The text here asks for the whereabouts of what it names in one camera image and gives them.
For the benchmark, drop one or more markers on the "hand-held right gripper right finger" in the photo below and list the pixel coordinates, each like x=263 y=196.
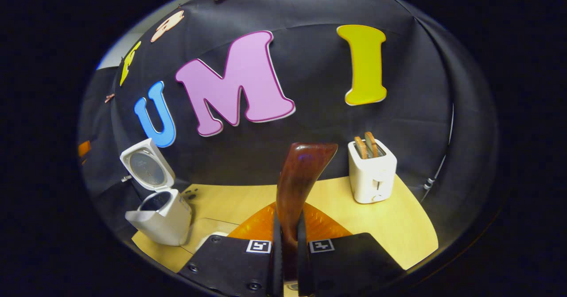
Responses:
x=302 y=261

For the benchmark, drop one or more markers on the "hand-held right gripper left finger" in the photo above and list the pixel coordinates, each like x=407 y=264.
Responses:
x=277 y=261

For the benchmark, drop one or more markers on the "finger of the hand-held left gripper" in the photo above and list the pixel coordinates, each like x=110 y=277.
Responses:
x=84 y=149

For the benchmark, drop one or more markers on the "clear plastic rice container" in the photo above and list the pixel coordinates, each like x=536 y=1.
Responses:
x=208 y=232

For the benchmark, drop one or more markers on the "brown wooden spoon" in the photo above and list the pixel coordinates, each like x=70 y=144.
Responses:
x=299 y=177

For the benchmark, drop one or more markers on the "white rice cooker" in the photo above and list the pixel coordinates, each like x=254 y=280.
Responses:
x=166 y=224

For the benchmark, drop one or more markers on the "copper clip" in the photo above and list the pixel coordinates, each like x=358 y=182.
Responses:
x=110 y=98

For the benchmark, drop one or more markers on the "white toaster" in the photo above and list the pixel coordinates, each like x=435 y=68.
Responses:
x=372 y=181

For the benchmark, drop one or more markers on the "black backdrop cloth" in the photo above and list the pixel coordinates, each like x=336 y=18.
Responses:
x=310 y=155

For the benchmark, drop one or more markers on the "toast slice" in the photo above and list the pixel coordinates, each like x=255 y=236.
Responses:
x=360 y=148
x=371 y=144

